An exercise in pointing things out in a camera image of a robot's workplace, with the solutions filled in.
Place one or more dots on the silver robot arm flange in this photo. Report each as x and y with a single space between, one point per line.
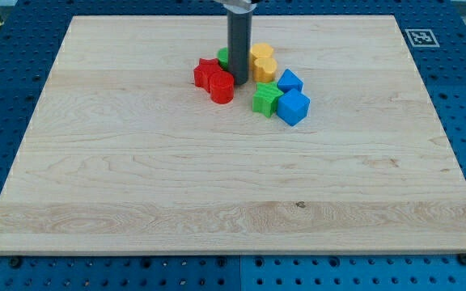
239 6

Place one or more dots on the black bolt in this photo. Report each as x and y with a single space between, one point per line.
461 258
15 262

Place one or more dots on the wooden board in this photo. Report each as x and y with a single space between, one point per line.
125 156

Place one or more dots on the blue pentagon block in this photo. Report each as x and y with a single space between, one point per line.
288 81

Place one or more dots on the red star block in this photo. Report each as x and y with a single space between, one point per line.
204 70

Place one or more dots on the green cylinder block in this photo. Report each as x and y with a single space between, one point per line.
222 56

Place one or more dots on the green star block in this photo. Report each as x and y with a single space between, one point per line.
265 98

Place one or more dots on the black bolt front left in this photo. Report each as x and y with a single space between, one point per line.
15 262

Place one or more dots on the yellow heart block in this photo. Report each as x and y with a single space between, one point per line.
264 69

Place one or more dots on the yellow hexagon block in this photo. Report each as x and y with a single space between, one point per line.
260 50

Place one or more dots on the red cylinder block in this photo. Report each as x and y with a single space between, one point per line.
221 87

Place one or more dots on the black bolt front right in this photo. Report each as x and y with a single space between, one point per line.
461 258

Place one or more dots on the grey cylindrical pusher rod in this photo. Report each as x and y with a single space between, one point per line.
239 25

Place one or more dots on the blue cube block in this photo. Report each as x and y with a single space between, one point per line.
293 107

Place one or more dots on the white fiducial marker tag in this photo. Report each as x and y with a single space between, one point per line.
422 38

